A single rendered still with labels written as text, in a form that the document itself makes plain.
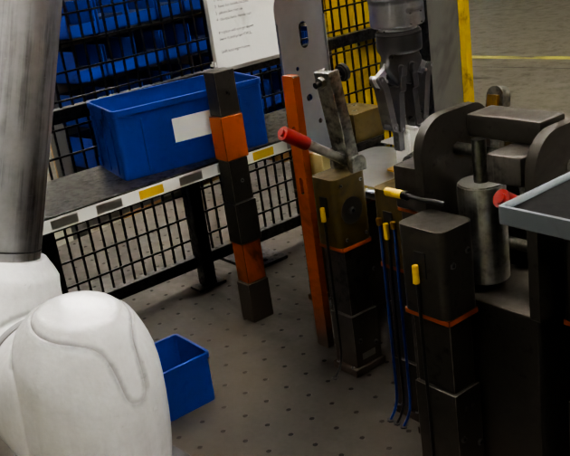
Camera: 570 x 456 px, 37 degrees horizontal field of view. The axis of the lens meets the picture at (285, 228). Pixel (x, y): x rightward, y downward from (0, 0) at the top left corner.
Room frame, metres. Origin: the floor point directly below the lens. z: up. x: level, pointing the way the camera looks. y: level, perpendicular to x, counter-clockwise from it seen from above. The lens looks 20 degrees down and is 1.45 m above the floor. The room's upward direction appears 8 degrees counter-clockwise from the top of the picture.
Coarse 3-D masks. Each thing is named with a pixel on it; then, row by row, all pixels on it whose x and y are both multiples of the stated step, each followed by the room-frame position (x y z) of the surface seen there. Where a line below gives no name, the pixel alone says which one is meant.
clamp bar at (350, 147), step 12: (324, 72) 1.30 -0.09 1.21; (336, 72) 1.30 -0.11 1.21; (348, 72) 1.32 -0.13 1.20; (324, 84) 1.30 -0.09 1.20; (336, 84) 1.30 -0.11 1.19; (324, 96) 1.31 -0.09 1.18; (336, 96) 1.29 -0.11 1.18; (324, 108) 1.32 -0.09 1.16; (336, 108) 1.29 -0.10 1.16; (336, 120) 1.30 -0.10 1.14; (348, 120) 1.31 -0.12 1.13; (336, 132) 1.31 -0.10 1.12; (348, 132) 1.30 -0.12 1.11; (336, 144) 1.32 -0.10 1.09; (348, 144) 1.30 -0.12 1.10; (348, 156) 1.30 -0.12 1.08; (348, 168) 1.31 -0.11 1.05
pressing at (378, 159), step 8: (360, 152) 1.58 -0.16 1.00; (368, 152) 1.58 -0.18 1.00; (376, 152) 1.57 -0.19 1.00; (384, 152) 1.56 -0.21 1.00; (392, 152) 1.55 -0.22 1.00; (368, 160) 1.52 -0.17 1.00; (376, 160) 1.51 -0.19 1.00; (384, 160) 1.51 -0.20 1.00; (392, 160) 1.50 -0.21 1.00; (368, 168) 1.47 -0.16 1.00; (376, 168) 1.46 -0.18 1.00; (384, 168) 1.46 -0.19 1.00; (368, 176) 1.42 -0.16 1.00; (376, 176) 1.42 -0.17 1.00; (384, 176) 1.41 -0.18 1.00; (392, 176) 1.40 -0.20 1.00; (368, 184) 1.38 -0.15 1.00; (376, 184) 1.38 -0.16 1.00; (368, 192) 1.34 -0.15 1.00
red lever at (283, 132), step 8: (280, 128) 1.25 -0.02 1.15; (288, 128) 1.25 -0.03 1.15; (280, 136) 1.25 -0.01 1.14; (288, 136) 1.24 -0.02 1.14; (296, 136) 1.25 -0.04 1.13; (304, 136) 1.27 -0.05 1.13; (296, 144) 1.26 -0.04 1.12; (304, 144) 1.26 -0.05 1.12; (312, 144) 1.27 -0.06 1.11; (320, 152) 1.28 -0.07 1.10; (328, 152) 1.29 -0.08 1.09; (336, 152) 1.30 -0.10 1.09; (336, 160) 1.30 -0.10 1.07; (344, 160) 1.31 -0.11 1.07
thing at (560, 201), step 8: (560, 184) 0.80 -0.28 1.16; (568, 184) 0.80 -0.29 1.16; (544, 192) 0.79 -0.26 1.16; (552, 192) 0.78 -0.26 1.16; (560, 192) 0.78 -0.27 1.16; (568, 192) 0.78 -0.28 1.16; (528, 200) 0.77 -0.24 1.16; (536, 200) 0.77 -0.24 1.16; (544, 200) 0.77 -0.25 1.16; (552, 200) 0.76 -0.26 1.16; (560, 200) 0.76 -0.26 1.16; (568, 200) 0.76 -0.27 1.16; (520, 208) 0.75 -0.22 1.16; (528, 208) 0.75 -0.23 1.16; (536, 208) 0.75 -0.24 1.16; (544, 208) 0.74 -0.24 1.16; (552, 208) 0.74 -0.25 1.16; (560, 208) 0.74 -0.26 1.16; (568, 208) 0.74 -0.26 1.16; (560, 216) 0.72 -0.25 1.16; (568, 216) 0.72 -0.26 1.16
